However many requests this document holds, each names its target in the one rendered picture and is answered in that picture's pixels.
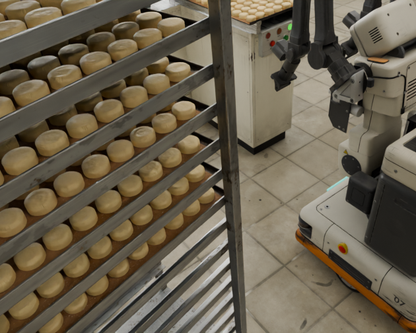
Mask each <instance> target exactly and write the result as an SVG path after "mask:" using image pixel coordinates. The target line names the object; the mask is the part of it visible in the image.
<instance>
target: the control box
mask: <svg viewBox="0 0 416 333"><path fill-rule="evenodd" d="M290 24H292V18H291V19H289V20H286V21H283V22H280V23H279V24H276V25H273V26H270V27H268V28H265V29H263V30H261V33H260V34H258V48H259V56H260V57H265V56H268V55H269V54H272V53H273V52H272V51H271V49H272V47H273V46H270V43H271V41H275V44H276V42H277V41H280V40H282V39H284V37H285V35H288V36H289V39H290V33H291V29H290V30H289V29H288V27H289V25H290ZM279 28H281V33H280V34H278V33H277V31H278V29H279ZM267 33H270V34H271V36H270V37H269V38H268V39H267V38H266V34H267ZM289 39H288V40H287V41H288V42H289Z"/></svg>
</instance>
